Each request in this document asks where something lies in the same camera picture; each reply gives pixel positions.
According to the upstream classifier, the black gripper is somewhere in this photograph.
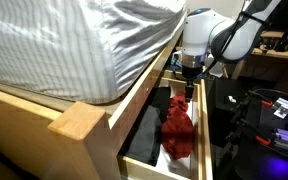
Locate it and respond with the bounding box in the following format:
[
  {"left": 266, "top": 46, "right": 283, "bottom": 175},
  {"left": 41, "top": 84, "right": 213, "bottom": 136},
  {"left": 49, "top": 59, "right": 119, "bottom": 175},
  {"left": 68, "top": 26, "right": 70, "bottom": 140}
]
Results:
[{"left": 185, "top": 79, "right": 194, "bottom": 101}]

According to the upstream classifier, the red shirt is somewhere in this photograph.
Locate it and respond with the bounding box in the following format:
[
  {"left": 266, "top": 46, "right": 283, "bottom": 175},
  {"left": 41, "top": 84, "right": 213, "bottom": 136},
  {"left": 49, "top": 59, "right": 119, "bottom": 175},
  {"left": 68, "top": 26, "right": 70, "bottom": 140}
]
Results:
[{"left": 162, "top": 94, "right": 194, "bottom": 160}]

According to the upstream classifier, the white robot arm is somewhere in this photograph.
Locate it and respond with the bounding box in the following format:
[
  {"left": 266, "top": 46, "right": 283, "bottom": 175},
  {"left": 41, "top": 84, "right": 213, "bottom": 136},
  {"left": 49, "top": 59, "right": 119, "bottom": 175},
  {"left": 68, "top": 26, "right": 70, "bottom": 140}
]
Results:
[{"left": 182, "top": 0, "right": 282, "bottom": 101}]

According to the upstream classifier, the black clothing in drawer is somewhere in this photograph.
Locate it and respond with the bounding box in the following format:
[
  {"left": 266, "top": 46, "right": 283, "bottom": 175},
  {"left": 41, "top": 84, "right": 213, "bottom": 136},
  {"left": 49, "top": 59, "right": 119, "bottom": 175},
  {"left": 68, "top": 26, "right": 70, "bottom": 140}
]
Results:
[{"left": 151, "top": 87, "right": 171, "bottom": 123}]

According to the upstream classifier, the wooden top left drawer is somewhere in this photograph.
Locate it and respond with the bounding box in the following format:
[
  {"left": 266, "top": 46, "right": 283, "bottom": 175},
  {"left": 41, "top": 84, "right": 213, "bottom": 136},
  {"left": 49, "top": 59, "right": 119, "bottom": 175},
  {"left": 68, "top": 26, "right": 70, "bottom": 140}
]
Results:
[{"left": 118, "top": 78, "right": 213, "bottom": 180}]

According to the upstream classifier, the grey folded garment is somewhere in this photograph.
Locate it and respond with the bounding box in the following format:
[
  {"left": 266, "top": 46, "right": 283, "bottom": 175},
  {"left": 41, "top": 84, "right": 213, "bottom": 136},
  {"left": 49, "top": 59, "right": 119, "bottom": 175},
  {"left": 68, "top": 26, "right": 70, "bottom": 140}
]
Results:
[{"left": 125, "top": 106, "right": 161, "bottom": 166}]

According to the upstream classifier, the wooden desk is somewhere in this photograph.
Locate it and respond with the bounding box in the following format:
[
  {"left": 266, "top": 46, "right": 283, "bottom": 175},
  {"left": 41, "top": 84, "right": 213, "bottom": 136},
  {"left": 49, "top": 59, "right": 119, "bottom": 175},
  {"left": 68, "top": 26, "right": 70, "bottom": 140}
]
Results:
[{"left": 230, "top": 30, "right": 288, "bottom": 81}]

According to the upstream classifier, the grey striped mattress sheet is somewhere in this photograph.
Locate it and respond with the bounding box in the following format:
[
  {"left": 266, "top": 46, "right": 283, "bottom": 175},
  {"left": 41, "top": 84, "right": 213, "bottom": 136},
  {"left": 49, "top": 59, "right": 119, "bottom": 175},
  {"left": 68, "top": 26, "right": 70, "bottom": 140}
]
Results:
[{"left": 0, "top": 0, "right": 186, "bottom": 104}]

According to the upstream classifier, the black camera tripod rig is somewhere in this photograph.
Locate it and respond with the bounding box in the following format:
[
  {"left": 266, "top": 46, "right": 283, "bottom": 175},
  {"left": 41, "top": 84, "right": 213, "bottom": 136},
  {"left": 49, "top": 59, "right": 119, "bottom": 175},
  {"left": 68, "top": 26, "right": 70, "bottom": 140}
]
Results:
[{"left": 207, "top": 88, "right": 288, "bottom": 180}]

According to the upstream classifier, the wooden bed frame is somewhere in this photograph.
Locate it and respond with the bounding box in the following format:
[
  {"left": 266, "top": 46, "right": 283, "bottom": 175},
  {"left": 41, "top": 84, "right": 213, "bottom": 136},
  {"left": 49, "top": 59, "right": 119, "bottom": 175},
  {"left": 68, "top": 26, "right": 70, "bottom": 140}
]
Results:
[{"left": 0, "top": 25, "right": 183, "bottom": 180}]

